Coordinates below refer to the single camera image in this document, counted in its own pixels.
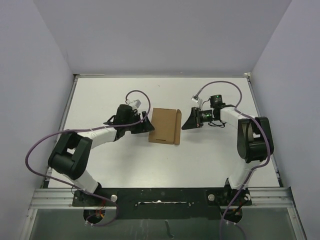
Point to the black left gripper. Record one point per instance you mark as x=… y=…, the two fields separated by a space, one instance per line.
x=141 y=128

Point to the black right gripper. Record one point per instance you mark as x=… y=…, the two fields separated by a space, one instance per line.
x=194 y=120

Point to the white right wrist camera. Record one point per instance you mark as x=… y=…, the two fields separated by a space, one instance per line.
x=197 y=100

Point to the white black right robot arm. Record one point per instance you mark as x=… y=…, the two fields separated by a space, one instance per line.
x=254 y=139

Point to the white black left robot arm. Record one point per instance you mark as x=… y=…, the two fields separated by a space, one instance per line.
x=71 y=153

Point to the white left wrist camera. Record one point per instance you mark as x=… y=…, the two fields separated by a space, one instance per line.
x=135 y=104

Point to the aluminium frame rail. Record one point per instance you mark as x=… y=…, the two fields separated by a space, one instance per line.
x=64 y=198

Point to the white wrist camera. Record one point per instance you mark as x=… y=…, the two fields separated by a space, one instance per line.
x=135 y=104
x=197 y=100

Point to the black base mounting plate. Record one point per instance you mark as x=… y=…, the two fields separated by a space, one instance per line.
x=166 y=211

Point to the brown cardboard box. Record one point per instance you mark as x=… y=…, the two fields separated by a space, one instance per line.
x=167 y=126

